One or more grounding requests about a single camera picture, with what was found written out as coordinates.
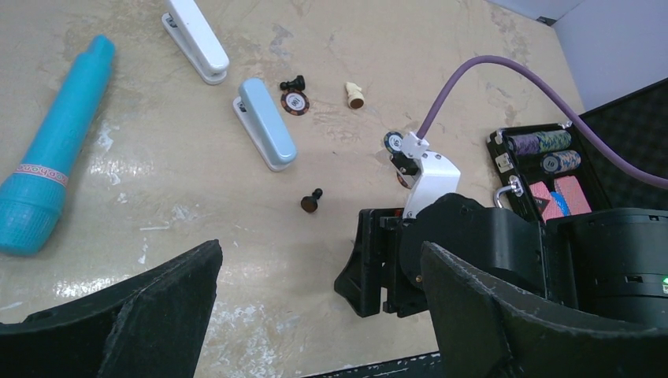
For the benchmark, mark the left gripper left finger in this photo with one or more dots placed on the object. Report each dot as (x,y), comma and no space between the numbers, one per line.
(150,325)

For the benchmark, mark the red playing card deck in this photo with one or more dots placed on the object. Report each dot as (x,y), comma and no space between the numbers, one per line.
(566,199)

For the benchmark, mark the black base frame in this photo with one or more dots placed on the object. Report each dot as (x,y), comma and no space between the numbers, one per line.
(422,365)

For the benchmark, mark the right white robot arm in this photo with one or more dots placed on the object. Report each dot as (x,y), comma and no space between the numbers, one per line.
(611,263)

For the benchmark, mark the beige chess piece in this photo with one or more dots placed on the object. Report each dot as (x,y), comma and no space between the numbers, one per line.
(355,97)

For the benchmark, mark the light blue stapler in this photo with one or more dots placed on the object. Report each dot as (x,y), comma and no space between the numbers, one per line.
(260,118)

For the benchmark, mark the white stapler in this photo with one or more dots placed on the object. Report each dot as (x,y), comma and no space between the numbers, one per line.
(192,33)

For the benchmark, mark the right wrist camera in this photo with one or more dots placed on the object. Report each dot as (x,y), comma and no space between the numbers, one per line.
(430,174)

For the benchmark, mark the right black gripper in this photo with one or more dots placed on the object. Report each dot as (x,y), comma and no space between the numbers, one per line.
(383,272)

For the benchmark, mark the black chess pawn upper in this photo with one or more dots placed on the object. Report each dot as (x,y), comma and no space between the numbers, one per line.
(297,84)

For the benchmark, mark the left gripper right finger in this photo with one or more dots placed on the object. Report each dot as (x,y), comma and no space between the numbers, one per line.
(487,327)

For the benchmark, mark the blue cylindrical tube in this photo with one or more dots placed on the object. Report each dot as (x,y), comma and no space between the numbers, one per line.
(33,196)

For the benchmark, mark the black aluminium poker case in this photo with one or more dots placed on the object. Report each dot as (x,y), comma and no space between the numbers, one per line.
(634,127)

